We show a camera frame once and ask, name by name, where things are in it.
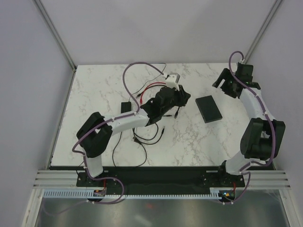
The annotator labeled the thin black adapter cord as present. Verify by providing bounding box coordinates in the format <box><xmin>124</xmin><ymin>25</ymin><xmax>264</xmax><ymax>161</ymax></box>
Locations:
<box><xmin>111</xmin><ymin>62</ymin><xmax>167</xmax><ymax>167</ymax></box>

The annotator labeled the white cable duct rail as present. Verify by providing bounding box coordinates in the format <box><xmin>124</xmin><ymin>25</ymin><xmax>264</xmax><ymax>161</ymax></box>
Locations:
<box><xmin>43</xmin><ymin>189</ymin><xmax>222</xmax><ymax>200</ymax></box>

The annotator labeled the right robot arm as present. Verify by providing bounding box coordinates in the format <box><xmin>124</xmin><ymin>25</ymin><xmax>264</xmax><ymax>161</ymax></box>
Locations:
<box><xmin>213</xmin><ymin>63</ymin><xmax>285</xmax><ymax>186</ymax></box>

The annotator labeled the red ethernet cable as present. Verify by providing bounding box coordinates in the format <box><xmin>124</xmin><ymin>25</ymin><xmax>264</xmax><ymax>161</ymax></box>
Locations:
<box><xmin>139</xmin><ymin>82</ymin><xmax>168</xmax><ymax>105</ymax></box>

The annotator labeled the black network switch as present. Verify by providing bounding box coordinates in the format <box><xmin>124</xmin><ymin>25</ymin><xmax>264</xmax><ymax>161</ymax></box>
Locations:
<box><xmin>195</xmin><ymin>96</ymin><xmax>223</xmax><ymax>123</ymax></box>

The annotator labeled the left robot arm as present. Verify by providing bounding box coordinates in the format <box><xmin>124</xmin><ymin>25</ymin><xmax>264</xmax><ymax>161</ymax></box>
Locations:
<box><xmin>72</xmin><ymin>85</ymin><xmax>191</xmax><ymax>186</ymax></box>

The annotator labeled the aluminium frame rail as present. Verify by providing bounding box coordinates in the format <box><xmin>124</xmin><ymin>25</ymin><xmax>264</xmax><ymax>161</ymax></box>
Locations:
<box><xmin>34</xmin><ymin>170</ymin><xmax>78</xmax><ymax>189</ymax></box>

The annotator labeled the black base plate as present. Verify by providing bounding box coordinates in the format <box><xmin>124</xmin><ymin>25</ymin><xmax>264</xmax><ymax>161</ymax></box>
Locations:
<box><xmin>76</xmin><ymin>166</ymin><xmax>245</xmax><ymax>194</ymax></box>

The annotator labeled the black power adapter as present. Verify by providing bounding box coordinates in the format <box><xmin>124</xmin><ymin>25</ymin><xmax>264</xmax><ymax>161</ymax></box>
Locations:
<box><xmin>121</xmin><ymin>102</ymin><xmax>132</xmax><ymax>114</ymax></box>

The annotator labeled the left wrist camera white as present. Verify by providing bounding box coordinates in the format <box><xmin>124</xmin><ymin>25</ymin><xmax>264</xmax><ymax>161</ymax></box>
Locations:
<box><xmin>165</xmin><ymin>73</ymin><xmax>180</xmax><ymax>91</ymax></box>

